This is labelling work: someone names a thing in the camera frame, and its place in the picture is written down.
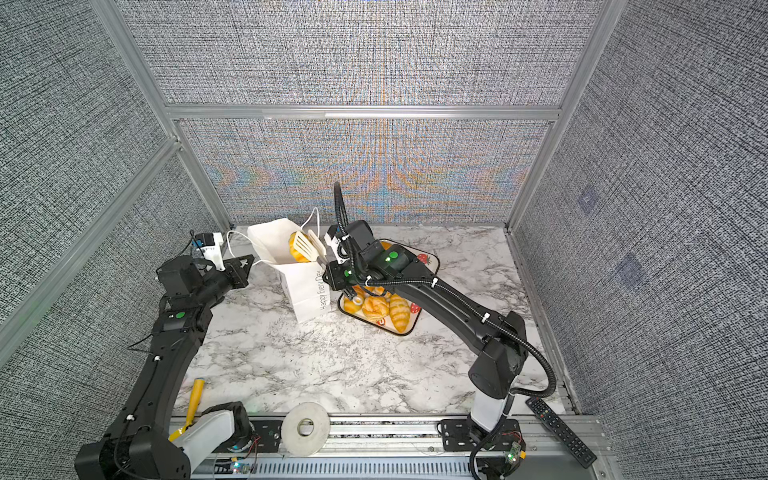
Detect black corrugated cable conduit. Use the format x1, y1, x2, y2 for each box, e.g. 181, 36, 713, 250
333, 181, 558, 400

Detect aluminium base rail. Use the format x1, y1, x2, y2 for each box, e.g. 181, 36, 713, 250
192, 413, 623, 479

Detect white tray with black rim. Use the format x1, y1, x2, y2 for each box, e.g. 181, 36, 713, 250
338, 239, 440, 336

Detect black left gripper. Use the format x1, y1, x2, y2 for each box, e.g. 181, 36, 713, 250
197, 254, 254, 309

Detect white slotted bread tongs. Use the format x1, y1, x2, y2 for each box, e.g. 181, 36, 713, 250
292, 231, 327, 265

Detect black remote control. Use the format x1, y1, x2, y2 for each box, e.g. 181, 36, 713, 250
525, 397, 597, 469

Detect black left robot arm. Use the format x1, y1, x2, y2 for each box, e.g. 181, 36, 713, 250
74, 255, 254, 479

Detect fake croissant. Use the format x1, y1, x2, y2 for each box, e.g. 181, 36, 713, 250
341, 295, 364, 315
389, 294, 411, 333
289, 231, 315, 263

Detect white tape roll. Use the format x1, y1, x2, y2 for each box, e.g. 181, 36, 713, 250
281, 402, 331, 456

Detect long braided fake bread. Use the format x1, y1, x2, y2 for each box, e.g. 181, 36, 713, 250
348, 240, 391, 297

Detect yellow plastic scoop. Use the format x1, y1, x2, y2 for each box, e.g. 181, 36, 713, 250
169, 378, 205, 441

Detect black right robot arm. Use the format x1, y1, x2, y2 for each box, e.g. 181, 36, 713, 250
323, 220, 535, 432

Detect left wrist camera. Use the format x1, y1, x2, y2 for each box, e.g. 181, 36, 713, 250
192, 232, 225, 271

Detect white paper gift bag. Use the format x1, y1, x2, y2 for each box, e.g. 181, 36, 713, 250
224, 218, 331, 322

